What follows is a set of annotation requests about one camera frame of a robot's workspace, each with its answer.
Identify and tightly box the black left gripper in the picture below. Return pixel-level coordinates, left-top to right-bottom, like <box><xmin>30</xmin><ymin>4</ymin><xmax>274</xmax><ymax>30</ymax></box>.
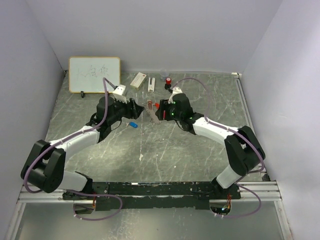
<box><xmin>107</xmin><ymin>96</ymin><xmax>144</xmax><ymax>125</ymax></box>

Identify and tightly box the grey keyring holder red handle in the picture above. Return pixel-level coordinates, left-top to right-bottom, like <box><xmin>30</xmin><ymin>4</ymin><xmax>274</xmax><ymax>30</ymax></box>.
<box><xmin>145</xmin><ymin>99</ymin><xmax>161</xmax><ymax>125</ymax></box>

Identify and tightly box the blue tagged key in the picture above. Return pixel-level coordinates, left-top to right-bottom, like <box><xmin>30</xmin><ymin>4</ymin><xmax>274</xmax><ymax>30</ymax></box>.
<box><xmin>128</xmin><ymin>121</ymin><xmax>138</xmax><ymax>128</ymax></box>

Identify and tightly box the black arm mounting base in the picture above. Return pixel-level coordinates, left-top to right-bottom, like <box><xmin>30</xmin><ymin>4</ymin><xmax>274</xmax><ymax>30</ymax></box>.
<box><xmin>62</xmin><ymin>181</ymin><xmax>241</xmax><ymax>211</ymax></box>

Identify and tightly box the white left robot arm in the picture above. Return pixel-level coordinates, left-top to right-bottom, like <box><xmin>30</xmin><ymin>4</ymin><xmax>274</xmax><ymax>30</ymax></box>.
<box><xmin>20</xmin><ymin>96</ymin><xmax>144</xmax><ymax>200</ymax></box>

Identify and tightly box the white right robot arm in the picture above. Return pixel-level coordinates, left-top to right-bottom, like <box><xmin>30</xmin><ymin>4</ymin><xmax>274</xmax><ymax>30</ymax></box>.
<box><xmin>155</xmin><ymin>93</ymin><xmax>266</xmax><ymax>199</ymax></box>

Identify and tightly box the white stapler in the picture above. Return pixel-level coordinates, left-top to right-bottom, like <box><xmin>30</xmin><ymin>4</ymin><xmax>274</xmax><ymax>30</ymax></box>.
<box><xmin>148</xmin><ymin>77</ymin><xmax>156</xmax><ymax>93</ymax></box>

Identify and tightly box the red and black stamp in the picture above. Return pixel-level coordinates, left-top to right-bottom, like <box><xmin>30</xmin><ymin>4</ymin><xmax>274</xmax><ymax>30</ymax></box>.
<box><xmin>164</xmin><ymin>77</ymin><xmax>172</xmax><ymax>90</ymax></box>

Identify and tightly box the white and green carton box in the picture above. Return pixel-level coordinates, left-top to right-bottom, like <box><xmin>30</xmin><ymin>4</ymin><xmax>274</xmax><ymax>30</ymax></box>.
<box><xmin>130</xmin><ymin>72</ymin><xmax>147</xmax><ymax>90</ymax></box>

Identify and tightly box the clear plastic cup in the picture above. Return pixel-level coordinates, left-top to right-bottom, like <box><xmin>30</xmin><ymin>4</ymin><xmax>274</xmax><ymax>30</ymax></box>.
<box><xmin>159</xmin><ymin>69</ymin><xmax>169</xmax><ymax>81</ymax></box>

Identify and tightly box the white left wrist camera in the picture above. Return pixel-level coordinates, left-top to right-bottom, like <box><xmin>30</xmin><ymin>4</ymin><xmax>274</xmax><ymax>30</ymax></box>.
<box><xmin>112</xmin><ymin>84</ymin><xmax>127</xmax><ymax>104</ymax></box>

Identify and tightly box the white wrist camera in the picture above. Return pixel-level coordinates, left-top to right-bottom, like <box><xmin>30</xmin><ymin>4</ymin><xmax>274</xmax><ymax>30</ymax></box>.
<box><xmin>112</xmin><ymin>84</ymin><xmax>127</xmax><ymax>104</ymax></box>
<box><xmin>168</xmin><ymin>87</ymin><xmax>183</xmax><ymax>104</ymax></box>

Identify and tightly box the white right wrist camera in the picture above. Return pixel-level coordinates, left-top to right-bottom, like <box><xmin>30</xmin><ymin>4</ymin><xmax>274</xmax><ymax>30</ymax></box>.
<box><xmin>168</xmin><ymin>87</ymin><xmax>183</xmax><ymax>104</ymax></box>

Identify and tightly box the small whiteboard with yellow frame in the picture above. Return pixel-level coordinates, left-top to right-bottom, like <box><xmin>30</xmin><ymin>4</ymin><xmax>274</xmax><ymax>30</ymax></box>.
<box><xmin>68</xmin><ymin>56</ymin><xmax>121</xmax><ymax>94</ymax></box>

